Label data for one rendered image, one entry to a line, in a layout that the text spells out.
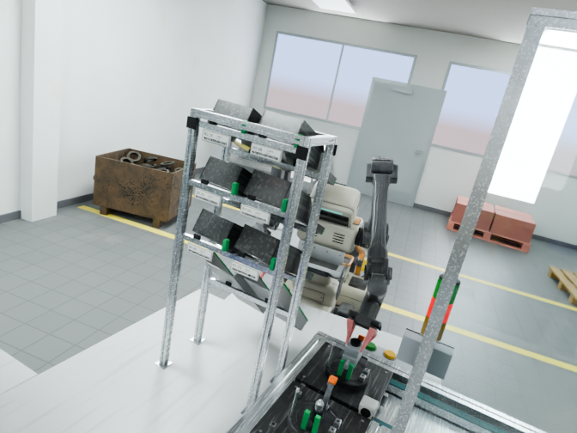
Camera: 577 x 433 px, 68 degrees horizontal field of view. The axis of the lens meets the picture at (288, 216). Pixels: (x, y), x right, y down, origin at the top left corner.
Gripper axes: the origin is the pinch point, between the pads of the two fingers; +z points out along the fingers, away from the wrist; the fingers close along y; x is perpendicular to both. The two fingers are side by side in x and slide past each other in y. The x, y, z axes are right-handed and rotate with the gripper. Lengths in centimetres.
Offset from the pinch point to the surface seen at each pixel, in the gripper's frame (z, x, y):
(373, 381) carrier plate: 6.1, 9.4, 7.9
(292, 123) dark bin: -38, -49, -27
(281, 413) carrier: 24.8, -14.0, -8.5
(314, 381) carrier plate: 14.0, -0.4, -6.6
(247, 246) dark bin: -9.8, -27.3, -33.0
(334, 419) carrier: 20.1, -11.2, 4.0
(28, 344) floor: 67, 88, -191
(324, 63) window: -514, 458, -321
